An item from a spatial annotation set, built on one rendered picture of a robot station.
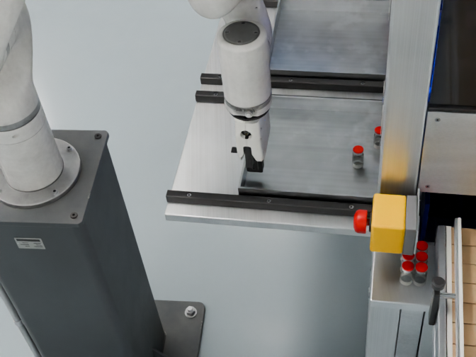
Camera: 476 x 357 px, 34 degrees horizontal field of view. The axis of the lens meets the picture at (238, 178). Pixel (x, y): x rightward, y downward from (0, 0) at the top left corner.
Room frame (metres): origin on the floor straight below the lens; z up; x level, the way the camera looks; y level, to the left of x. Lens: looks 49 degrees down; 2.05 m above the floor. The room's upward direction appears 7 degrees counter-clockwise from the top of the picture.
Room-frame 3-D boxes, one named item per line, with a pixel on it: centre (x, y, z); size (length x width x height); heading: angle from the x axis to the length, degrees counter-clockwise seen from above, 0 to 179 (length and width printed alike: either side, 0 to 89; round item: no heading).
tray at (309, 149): (1.06, -0.20, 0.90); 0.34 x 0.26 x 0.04; 75
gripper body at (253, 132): (1.03, -0.04, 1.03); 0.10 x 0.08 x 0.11; 165
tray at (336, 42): (1.39, -0.28, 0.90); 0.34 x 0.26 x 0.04; 75
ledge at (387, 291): (0.76, -0.28, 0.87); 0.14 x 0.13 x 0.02; 75
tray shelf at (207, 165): (1.24, -0.17, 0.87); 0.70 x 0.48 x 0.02; 165
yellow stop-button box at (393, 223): (0.79, -0.24, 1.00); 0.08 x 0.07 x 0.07; 75
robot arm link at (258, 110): (1.03, -0.04, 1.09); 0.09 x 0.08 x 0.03; 165
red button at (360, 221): (0.80, -0.20, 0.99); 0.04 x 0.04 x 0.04; 75
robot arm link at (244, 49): (1.03, -0.04, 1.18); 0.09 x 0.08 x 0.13; 167
